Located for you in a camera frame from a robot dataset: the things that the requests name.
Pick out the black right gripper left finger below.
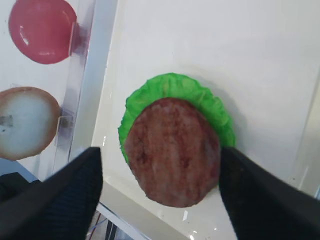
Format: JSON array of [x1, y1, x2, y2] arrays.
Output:
[[0, 147, 103, 240]]

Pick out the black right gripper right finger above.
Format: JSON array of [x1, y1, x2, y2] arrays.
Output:
[[219, 147, 320, 240]]

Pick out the orange bread slice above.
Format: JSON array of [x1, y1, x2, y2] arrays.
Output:
[[0, 86, 61, 161]]

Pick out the brown meat patty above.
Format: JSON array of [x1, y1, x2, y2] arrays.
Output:
[[124, 98, 221, 208]]

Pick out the green lettuce leaf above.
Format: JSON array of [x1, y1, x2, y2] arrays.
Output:
[[118, 72, 236, 164]]

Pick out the red tomato slice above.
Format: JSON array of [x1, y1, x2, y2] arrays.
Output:
[[8, 0, 77, 65]]

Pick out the silver metal tray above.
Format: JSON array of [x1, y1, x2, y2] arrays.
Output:
[[71, 0, 320, 240]]

